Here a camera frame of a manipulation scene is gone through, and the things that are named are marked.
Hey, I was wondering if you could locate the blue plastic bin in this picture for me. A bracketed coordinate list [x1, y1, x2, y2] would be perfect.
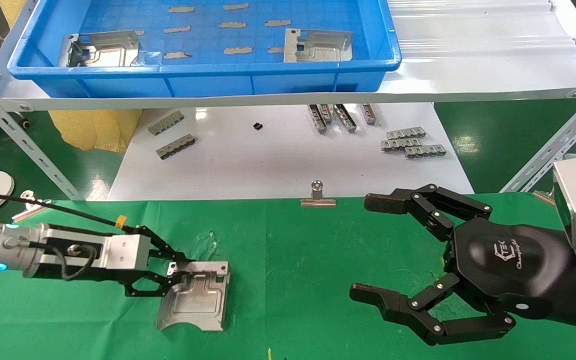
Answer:
[7, 0, 403, 99]

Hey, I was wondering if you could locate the white metal shelf rack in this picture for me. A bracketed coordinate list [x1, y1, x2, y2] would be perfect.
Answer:
[0, 0, 576, 202]

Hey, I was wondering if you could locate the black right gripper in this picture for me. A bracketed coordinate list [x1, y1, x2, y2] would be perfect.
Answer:
[349, 183, 576, 347]

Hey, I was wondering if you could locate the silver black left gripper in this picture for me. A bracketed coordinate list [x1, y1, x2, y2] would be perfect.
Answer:
[33, 224, 197, 299]

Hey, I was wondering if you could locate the yellow woven sack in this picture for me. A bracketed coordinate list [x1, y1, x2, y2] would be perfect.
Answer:
[0, 0, 143, 154]

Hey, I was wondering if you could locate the grey toothed metal strip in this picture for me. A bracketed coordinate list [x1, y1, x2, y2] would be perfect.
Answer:
[380, 138, 423, 152]
[155, 134, 198, 161]
[404, 144, 447, 159]
[147, 110, 185, 137]
[385, 127, 427, 140]

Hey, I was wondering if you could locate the black cable yellow tag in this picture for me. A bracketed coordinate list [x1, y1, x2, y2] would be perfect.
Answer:
[0, 191, 136, 234]

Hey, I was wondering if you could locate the green table cloth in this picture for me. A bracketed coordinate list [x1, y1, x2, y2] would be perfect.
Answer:
[0, 192, 576, 360]

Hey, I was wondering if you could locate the stamped sheet metal plate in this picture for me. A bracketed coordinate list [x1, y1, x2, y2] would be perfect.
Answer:
[157, 260, 232, 332]
[283, 28, 354, 64]
[57, 29, 141, 69]

